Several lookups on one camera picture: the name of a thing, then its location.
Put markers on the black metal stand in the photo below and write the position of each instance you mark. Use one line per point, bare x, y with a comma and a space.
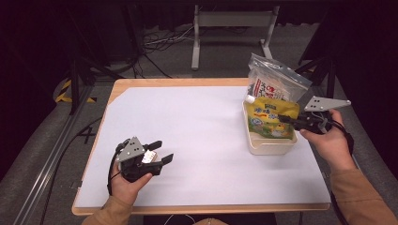
330, 79
75, 84

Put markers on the white table mat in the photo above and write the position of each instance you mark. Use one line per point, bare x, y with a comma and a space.
194, 131

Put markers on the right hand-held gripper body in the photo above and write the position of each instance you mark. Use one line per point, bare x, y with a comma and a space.
325, 104

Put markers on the person's left hand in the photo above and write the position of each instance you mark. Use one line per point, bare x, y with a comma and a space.
126, 189

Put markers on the yellow black hazard tape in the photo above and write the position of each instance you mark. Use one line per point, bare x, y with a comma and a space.
64, 90

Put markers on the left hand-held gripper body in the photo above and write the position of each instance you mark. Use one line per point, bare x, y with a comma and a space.
133, 149

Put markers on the white metal stand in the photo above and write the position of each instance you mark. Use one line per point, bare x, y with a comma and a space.
233, 19

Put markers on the person's right hand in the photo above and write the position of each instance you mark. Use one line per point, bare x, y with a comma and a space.
331, 146

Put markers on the yellow spout pouch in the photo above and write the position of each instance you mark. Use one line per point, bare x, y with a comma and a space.
270, 120

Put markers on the white plastic container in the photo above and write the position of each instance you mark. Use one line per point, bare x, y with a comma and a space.
272, 146

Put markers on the clear bag of dark snacks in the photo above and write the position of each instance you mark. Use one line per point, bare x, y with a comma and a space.
281, 81

